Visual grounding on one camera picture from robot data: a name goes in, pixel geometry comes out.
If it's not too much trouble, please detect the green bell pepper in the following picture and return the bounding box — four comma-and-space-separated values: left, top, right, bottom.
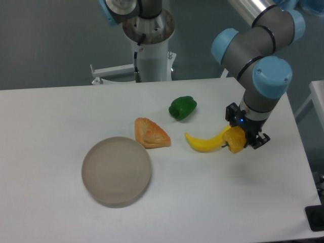
169, 96, 197, 120

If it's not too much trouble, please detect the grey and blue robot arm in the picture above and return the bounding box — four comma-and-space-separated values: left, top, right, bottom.
99, 1, 305, 153

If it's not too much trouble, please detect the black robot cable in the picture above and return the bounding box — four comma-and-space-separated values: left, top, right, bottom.
133, 33, 146, 83

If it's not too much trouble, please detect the orange pastry turnover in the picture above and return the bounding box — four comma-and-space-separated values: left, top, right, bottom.
135, 117, 171, 149

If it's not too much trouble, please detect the white frame bracket right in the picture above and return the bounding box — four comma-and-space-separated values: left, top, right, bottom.
220, 69, 229, 78

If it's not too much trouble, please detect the beige round plate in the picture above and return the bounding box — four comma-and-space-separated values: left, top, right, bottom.
81, 137, 152, 208

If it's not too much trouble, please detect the yellow banana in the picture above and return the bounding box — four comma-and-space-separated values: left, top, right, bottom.
185, 125, 231, 152

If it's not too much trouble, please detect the white frame bracket left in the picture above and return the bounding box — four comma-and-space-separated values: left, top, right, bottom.
90, 64, 135, 85

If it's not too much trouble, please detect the blue plastic bag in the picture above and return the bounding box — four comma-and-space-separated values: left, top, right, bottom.
273, 0, 323, 17

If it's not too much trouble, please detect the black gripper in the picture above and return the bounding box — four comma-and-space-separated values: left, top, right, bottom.
225, 103, 270, 149

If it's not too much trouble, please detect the white side table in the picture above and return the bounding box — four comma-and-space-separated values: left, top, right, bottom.
294, 80, 323, 127

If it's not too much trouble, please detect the black device at edge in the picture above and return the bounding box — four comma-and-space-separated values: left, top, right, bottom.
305, 205, 324, 232

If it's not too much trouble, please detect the yellow bell pepper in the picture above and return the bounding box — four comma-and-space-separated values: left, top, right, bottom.
222, 126, 247, 154

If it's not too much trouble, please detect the white frame bracket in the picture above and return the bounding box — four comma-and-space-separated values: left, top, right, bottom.
90, 64, 135, 85
220, 69, 229, 78

